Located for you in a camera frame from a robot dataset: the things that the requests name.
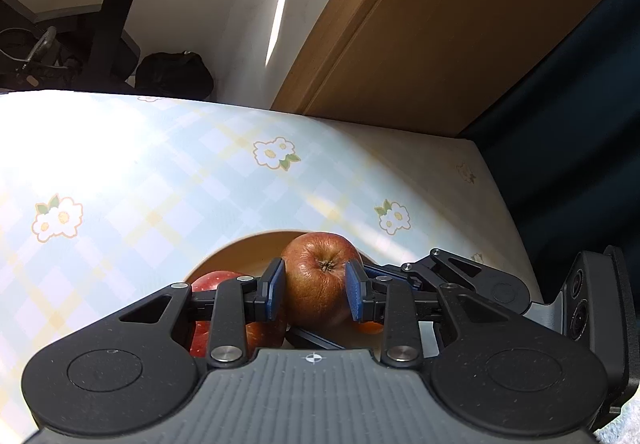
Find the blue curtain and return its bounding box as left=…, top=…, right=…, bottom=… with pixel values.
left=460, top=0, right=640, bottom=287

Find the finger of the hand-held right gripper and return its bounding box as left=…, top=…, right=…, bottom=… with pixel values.
left=362, top=248, right=496, bottom=297
left=286, top=325, right=347, bottom=351

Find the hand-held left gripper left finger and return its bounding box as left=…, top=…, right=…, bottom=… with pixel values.
left=117, top=258, right=287, bottom=369

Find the wooden cabinet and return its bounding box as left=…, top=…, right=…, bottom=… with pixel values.
left=272, top=0, right=635, bottom=137

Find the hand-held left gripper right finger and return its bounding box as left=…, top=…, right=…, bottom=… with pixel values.
left=345, top=260, right=526, bottom=369

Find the red apple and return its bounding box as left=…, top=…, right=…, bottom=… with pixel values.
left=189, top=270, right=249, bottom=358

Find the floral plaid tablecloth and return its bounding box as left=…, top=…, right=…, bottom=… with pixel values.
left=0, top=90, right=547, bottom=444

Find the black bag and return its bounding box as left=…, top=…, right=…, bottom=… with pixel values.
left=135, top=52, right=215, bottom=101

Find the wrinkled brown apple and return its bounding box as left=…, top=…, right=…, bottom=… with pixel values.
left=280, top=232, right=364, bottom=331

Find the beige round plate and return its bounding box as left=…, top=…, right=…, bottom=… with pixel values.
left=184, top=229, right=388, bottom=351

